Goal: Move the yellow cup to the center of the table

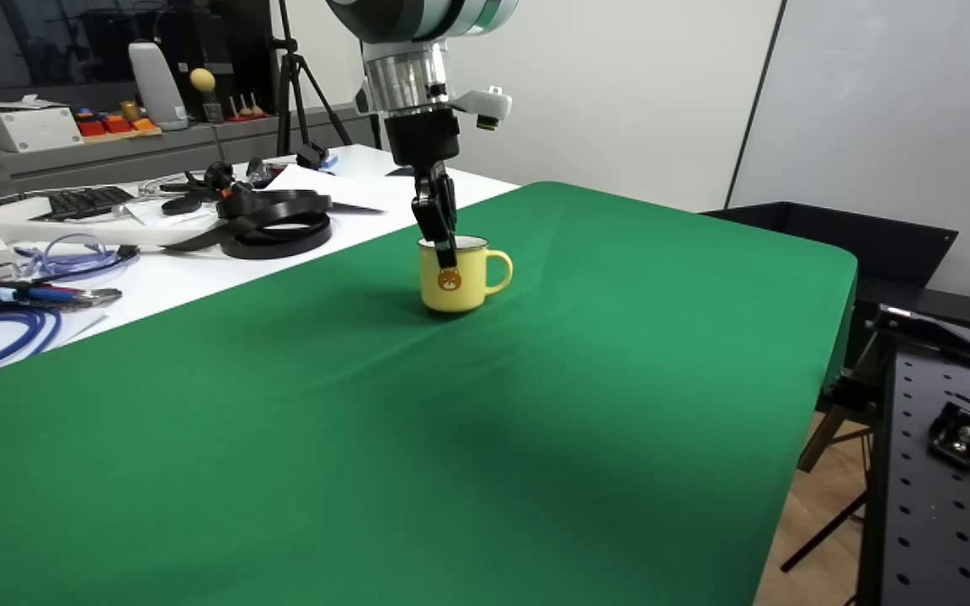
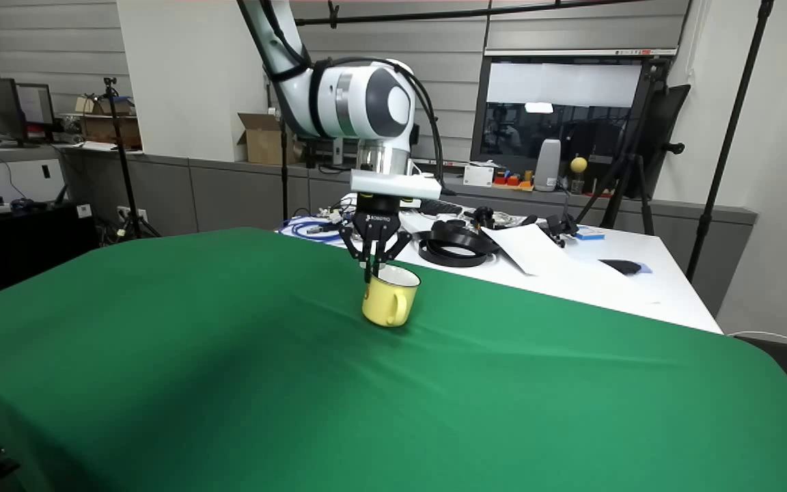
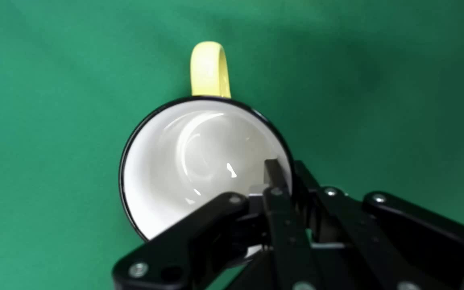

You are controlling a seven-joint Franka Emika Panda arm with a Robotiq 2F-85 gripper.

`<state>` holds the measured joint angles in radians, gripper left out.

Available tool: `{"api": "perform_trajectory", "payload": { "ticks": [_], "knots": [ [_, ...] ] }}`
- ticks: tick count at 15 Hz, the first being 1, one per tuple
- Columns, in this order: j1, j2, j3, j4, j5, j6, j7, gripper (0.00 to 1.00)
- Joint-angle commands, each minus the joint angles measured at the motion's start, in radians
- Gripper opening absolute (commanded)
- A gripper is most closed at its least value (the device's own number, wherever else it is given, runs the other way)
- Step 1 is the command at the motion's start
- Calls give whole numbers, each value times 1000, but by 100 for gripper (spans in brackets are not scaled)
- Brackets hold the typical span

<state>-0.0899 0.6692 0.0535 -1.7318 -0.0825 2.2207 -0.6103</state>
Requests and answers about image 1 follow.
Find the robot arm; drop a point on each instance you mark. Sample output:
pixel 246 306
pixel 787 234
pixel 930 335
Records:
pixel 418 76

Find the stand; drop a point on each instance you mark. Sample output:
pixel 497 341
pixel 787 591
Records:
pixel 290 76

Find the grey sideboard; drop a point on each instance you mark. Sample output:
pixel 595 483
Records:
pixel 131 160

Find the black clamp mount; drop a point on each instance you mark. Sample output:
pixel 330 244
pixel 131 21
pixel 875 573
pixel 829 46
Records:
pixel 199 189

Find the green table cloth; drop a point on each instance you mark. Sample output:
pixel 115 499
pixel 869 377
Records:
pixel 418 438

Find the black open bin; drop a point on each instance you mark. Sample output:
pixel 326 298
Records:
pixel 864 244

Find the red base with wooden pegs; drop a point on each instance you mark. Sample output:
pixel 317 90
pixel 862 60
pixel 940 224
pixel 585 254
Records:
pixel 245 114

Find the white foam board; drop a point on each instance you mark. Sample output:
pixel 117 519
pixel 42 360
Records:
pixel 72 231

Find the white paper sheet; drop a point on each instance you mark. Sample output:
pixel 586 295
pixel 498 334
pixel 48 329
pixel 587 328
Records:
pixel 325 187

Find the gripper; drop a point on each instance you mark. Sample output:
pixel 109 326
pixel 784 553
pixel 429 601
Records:
pixel 423 136

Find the black keyboard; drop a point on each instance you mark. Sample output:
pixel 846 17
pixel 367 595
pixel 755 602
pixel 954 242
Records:
pixel 85 202

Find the black perforated bench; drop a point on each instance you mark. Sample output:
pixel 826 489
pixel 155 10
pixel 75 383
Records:
pixel 948 522

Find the yellow enamel cup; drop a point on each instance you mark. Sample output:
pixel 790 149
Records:
pixel 460 282

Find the yellow ball on stand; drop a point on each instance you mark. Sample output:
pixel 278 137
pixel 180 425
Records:
pixel 203 81

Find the white rounded speaker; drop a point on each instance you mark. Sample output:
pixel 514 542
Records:
pixel 158 88

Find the white box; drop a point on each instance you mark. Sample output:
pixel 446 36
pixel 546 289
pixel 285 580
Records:
pixel 30 128

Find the colourful toy blocks on board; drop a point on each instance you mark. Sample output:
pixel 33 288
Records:
pixel 114 126

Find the dark window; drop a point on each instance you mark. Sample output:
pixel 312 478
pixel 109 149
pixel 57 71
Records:
pixel 55 42

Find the black clamp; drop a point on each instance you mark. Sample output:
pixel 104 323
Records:
pixel 935 335

